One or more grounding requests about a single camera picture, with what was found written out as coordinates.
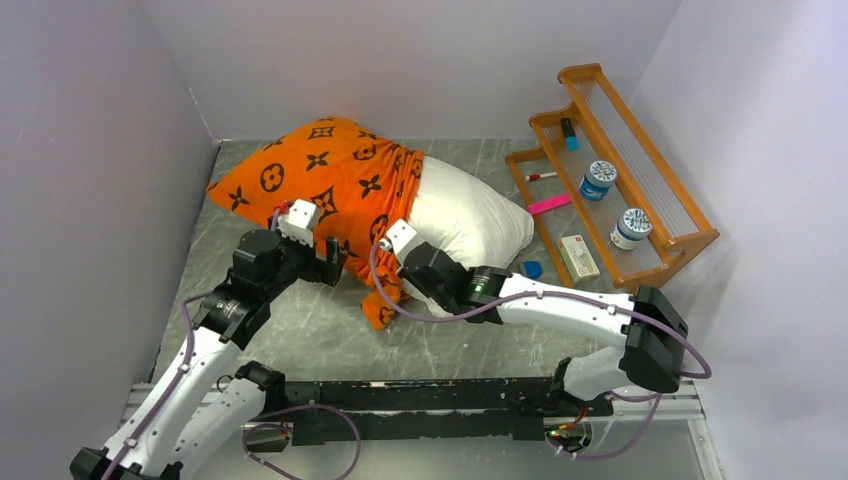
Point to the small cardboard box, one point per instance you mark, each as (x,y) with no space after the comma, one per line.
(577,258)

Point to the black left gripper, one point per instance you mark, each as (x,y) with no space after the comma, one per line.
(334,260)

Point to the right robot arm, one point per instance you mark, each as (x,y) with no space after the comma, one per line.
(642,335)

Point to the blue jar near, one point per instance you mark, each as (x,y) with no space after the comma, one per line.
(599,177)

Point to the blue grey eraser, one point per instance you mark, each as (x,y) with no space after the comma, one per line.
(531,269)

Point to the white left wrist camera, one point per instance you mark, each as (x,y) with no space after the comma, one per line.
(298,222)

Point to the white pillow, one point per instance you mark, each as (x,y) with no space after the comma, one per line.
(467,219)

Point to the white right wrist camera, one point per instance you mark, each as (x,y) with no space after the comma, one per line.
(400,239)

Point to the pink flat strip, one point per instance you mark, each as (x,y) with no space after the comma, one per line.
(549,204)

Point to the blue jar far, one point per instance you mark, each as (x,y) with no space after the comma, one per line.
(631,228)

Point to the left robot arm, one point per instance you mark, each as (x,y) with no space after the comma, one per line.
(171,433)

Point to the blue black highlighter marker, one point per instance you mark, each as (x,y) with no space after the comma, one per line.
(569,134)

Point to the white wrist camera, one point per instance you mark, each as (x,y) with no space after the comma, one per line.
(400,239)
(298,222)

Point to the red white marker pen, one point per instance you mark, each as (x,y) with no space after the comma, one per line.
(540,176)

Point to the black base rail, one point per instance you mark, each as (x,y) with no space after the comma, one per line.
(319,412)

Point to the blue jar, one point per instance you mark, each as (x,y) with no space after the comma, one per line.
(599,177)
(631,228)

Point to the orange patterned pillowcase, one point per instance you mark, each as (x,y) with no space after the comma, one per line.
(361,184)

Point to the wooden tiered shelf rack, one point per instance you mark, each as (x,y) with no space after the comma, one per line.
(608,130)

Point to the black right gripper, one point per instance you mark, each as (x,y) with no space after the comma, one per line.
(404,272)

